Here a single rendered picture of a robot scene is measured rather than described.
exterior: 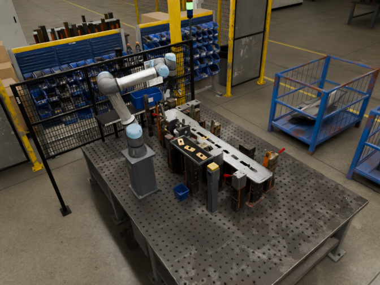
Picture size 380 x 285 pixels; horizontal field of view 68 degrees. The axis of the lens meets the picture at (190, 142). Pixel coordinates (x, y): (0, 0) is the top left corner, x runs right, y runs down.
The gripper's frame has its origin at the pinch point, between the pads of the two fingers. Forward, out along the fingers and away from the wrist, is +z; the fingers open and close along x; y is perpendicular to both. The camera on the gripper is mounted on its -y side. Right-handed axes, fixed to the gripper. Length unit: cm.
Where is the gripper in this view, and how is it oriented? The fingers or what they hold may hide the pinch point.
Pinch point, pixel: (172, 97)
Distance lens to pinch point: 231.3
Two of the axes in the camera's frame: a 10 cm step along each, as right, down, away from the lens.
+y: 6.0, 4.4, -6.7
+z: 0.4, 8.2, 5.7
